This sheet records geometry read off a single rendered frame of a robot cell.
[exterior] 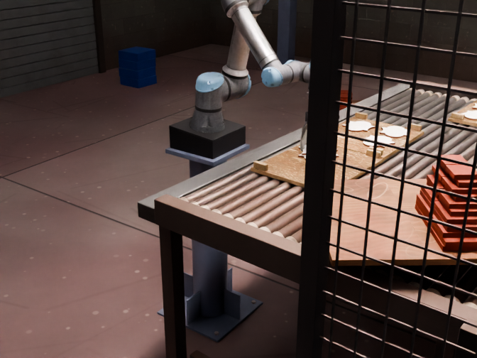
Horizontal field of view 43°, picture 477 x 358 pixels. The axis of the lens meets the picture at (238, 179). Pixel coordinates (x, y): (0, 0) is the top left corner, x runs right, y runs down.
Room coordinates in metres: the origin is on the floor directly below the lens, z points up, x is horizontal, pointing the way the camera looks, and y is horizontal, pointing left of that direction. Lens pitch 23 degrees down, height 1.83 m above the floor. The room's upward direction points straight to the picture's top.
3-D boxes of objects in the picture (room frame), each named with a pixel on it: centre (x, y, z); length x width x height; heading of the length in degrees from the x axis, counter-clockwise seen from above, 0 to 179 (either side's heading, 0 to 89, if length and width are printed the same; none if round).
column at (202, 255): (2.57, 0.14, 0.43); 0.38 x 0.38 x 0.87; 55
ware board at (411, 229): (1.57, -0.48, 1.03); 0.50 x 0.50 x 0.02; 1
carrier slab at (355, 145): (2.54, -0.57, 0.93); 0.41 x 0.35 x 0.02; 142
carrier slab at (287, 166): (2.22, -0.31, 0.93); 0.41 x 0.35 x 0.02; 141
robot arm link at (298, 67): (2.38, -0.22, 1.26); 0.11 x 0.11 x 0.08; 45
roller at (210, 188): (2.64, -0.39, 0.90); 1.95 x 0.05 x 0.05; 141
